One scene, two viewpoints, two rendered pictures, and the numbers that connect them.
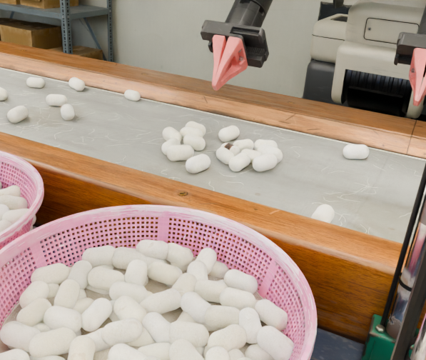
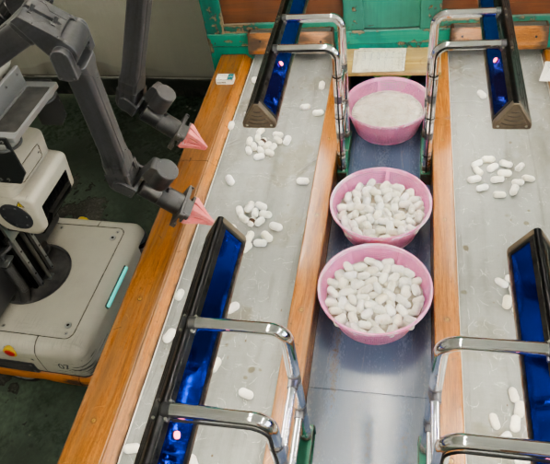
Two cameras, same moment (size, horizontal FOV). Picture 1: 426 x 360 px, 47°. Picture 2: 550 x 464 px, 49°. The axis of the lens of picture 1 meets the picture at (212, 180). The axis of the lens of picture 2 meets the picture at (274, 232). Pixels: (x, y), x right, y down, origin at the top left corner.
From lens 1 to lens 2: 158 cm
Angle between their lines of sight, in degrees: 75
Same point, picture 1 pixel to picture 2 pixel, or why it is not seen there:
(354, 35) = (18, 187)
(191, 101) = (180, 260)
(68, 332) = (396, 219)
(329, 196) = (276, 185)
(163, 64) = not seen: outside the picture
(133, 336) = (387, 209)
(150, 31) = not seen: outside the picture
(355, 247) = (327, 167)
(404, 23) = (32, 151)
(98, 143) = (264, 276)
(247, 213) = (321, 194)
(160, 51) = not seen: outside the picture
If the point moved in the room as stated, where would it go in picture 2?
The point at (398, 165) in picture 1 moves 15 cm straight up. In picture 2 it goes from (230, 168) to (221, 128)
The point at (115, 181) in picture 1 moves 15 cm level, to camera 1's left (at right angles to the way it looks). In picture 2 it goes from (319, 237) to (337, 281)
